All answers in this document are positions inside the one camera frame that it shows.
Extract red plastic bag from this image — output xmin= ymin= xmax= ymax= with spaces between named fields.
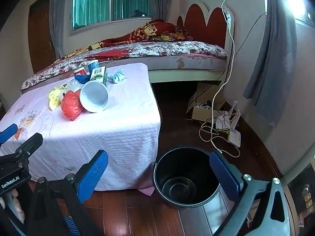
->
xmin=61 ymin=90 xmax=83 ymax=121

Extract table with white cover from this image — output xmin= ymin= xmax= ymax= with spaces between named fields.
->
xmin=0 ymin=63 xmax=161 ymax=197

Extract white router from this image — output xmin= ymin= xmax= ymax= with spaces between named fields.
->
xmin=228 ymin=100 xmax=242 ymax=148

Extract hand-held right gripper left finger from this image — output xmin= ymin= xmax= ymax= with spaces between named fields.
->
xmin=26 ymin=149 xmax=109 ymax=236

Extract grey curtain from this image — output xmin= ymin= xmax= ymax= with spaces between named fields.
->
xmin=49 ymin=0 xmax=72 ymax=59
xmin=243 ymin=0 xmax=297 ymax=128
xmin=151 ymin=0 xmax=168 ymax=22

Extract yellow cloth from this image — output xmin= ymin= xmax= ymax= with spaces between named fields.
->
xmin=48 ymin=85 xmax=67 ymax=111

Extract white framed window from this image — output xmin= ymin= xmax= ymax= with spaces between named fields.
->
xmin=70 ymin=0 xmax=154 ymax=33

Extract white router and cables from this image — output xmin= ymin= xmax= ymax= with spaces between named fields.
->
xmin=199 ymin=0 xmax=240 ymax=158

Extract cardboard box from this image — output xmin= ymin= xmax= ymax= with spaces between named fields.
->
xmin=186 ymin=82 xmax=233 ymax=122

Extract brown wooden door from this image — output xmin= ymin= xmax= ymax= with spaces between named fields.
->
xmin=28 ymin=0 xmax=57 ymax=75

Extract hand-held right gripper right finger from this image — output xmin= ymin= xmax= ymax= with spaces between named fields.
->
xmin=209 ymin=150 xmax=296 ymax=236

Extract blue and white sock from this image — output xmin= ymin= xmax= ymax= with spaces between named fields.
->
xmin=88 ymin=59 xmax=99 ymax=73

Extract floral mattress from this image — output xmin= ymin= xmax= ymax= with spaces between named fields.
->
xmin=21 ymin=41 xmax=228 ymax=90

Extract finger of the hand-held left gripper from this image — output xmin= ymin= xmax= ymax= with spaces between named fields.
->
xmin=0 ymin=133 xmax=44 ymax=164
xmin=0 ymin=124 xmax=18 ymax=144

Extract green milk carton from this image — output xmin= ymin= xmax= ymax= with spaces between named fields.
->
xmin=89 ymin=66 xmax=108 ymax=88

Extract blue towel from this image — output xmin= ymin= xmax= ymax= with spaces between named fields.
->
xmin=74 ymin=74 xmax=91 ymax=84

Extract light blue cloth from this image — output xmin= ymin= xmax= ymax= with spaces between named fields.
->
xmin=108 ymin=69 xmax=125 ymax=83

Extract white bed frame red headboard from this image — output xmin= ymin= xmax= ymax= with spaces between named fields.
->
xmin=148 ymin=1 xmax=235 ymax=84

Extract white paper cup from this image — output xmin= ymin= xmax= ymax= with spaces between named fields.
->
xmin=80 ymin=81 xmax=109 ymax=113

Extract dark pink cloth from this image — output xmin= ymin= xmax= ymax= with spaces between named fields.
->
xmin=136 ymin=181 xmax=154 ymax=196

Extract person's left hand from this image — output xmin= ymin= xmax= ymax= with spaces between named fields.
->
xmin=0 ymin=189 xmax=25 ymax=223

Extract red patterned blanket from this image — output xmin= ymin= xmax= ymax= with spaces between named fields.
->
xmin=59 ymin=19 xmax=194 ymax=59

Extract black bucket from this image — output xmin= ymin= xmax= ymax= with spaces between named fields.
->
xmin=153 ymin=146 xmax=222 ymax=208

